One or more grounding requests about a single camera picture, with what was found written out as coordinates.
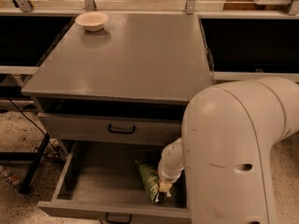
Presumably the black table leg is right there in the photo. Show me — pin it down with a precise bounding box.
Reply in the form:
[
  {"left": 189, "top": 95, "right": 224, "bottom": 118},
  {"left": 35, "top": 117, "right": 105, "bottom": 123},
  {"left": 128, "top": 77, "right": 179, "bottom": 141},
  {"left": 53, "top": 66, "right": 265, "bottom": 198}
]
[{"left": 19, "top": 133, "right": 50, "bottom": 194}]

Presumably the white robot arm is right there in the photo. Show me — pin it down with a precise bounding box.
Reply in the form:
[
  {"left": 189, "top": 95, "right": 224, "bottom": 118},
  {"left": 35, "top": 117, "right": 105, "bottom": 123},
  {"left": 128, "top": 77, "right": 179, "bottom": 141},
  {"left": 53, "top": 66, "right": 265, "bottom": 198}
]
[{"left": 158, "top": 77, "right": 299, "bottom": 224}]

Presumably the open grey middle drawer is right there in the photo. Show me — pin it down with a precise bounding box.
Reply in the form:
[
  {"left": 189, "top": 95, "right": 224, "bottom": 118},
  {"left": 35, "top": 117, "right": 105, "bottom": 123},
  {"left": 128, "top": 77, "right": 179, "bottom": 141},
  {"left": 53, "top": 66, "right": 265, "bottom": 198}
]
[{"left": 38, "top": 142, "right": 191, "bottom": 224}]

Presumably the green jalapeno chip bag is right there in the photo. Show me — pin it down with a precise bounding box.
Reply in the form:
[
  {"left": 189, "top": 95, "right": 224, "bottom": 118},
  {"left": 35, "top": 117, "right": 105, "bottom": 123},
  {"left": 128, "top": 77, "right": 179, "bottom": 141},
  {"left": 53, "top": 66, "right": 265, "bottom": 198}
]
[{"left": 135, "top": 161, "right": 160, "bottom": 203}]

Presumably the closed grey top drawer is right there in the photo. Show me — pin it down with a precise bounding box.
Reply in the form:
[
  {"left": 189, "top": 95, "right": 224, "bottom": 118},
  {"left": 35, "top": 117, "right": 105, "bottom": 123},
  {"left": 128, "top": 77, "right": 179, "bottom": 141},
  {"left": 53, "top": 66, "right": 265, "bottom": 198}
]
[{"left": 38, "top": 113, "right": 181, "bottom": 146}]

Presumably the black middle drawer handle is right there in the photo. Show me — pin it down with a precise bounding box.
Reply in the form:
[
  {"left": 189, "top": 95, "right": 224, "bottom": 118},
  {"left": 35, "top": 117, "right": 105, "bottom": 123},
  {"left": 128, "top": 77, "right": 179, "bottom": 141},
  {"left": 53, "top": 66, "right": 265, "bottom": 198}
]
[{"left": 105, "top": 213, "right": 133, "bottom": 224}]

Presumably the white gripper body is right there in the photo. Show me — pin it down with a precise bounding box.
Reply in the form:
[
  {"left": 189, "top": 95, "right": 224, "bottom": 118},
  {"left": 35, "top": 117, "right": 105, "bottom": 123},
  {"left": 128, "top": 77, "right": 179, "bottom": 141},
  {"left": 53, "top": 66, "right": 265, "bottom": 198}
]
[{"left": 158, "top": 161, "right": 184, "bottom": 184}]

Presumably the beige bowl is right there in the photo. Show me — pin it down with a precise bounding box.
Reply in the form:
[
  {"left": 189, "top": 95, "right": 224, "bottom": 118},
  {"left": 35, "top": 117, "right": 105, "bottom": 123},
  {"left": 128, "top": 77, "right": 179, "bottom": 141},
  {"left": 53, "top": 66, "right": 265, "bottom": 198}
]
[{"left": 75, "top": 11, "right": 108, "bottom": 32}]

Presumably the black top drawer handle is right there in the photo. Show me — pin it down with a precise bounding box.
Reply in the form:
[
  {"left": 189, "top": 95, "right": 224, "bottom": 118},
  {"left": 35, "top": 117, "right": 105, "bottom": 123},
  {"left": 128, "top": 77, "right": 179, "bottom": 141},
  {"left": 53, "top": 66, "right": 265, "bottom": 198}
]
[{"left": 107, "top": 124, "right": 135, "bottom": 134}]

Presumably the black cable on floor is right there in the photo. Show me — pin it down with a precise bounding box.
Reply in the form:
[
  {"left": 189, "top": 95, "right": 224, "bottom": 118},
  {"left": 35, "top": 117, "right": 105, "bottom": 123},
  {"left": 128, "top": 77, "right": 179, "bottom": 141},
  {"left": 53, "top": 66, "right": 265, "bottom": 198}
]
[{"left": 6, "top": 96, "right": 64, "bottom": 161}]

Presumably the grey drawer cabinet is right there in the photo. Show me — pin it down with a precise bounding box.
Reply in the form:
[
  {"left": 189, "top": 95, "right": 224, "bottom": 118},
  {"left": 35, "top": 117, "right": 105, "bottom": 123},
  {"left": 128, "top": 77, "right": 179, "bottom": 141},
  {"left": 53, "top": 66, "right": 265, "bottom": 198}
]
[{"left": 21, "top": 12, "right": 218, "bottom": 148}]

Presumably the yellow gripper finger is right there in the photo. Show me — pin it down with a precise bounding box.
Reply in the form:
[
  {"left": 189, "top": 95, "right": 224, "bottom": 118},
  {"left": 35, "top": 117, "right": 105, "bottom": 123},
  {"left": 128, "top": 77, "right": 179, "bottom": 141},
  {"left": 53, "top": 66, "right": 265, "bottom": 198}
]
[{"left": 159, "top": 180, "right": 172, "bottom": 197}]

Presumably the small red floor debris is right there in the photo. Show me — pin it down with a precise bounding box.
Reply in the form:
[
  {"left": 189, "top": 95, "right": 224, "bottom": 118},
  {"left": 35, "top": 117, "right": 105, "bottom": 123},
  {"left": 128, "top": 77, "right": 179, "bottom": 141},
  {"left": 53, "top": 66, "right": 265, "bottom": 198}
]
[{"left": 5, "top": 172, "right": 20, "bottom": 187}]

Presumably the black drawer handle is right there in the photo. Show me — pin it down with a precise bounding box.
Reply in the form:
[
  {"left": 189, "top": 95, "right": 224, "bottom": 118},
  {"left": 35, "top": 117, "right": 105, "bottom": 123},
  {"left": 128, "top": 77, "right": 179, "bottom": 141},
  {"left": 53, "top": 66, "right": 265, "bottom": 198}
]
[
  {"left": 105, "top": 213, "right": 133, "bottom": 224},
  {"left": 107, "top": 124, "right": 135, "bottom": 134}
]

